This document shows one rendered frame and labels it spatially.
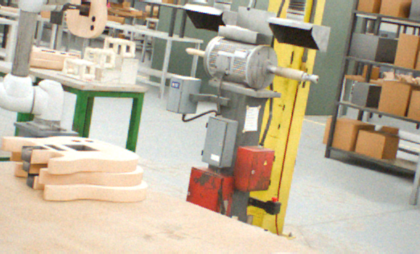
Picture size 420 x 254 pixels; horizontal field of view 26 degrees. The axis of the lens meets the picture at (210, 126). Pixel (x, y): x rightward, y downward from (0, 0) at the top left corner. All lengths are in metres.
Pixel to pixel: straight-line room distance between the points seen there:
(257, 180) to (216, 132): 0.36
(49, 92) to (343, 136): 5.73
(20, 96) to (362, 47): 5.82
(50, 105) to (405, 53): 5.69
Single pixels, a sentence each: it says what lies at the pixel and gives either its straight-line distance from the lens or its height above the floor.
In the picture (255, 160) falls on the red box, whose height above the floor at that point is 0.74.
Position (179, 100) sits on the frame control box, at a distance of 5.20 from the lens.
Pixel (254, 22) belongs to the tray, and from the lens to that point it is 5.42.
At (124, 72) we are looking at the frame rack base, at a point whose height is 1.01.
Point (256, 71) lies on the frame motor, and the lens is 5.19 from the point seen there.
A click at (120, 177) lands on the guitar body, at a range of 3.04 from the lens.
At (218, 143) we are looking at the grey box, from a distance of 5.20.
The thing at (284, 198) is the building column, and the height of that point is 0.29.
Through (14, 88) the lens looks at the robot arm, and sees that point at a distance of 5.25.
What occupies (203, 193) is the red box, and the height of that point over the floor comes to 0.50.
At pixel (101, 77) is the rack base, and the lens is 5.99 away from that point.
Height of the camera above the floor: 1.62
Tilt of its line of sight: 8 degrees down
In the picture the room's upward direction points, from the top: 10 degrees clockwise
